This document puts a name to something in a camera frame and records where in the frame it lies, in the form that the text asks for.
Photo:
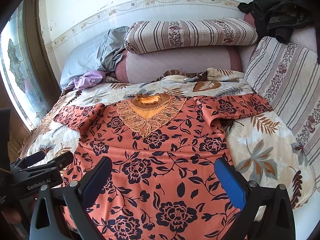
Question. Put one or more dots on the striped floral long pillow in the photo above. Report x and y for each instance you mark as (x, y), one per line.
(149, 36)

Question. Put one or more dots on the cream leaf-print fleece blanket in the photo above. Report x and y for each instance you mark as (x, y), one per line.
(262, 146)

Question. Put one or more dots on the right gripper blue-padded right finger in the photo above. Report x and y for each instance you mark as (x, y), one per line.
(265, 212)

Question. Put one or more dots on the orange black floral blouse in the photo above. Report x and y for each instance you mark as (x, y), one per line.
(162, 184)

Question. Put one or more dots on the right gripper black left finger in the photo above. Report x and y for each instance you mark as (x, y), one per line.
(60, 213)

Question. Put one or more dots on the lilac patterned small garment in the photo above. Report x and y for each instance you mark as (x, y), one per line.
(90, 79)

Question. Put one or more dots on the light blue grey pillow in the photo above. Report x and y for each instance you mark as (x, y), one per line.
(100, 53)

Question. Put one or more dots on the person's left hand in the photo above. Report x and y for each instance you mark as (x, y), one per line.
(12, 216)

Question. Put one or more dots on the pink quilted bolster cushion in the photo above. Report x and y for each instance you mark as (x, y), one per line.
(140, 68)

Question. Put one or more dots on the striped floral side pillow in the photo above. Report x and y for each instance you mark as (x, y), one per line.
(287, 75)

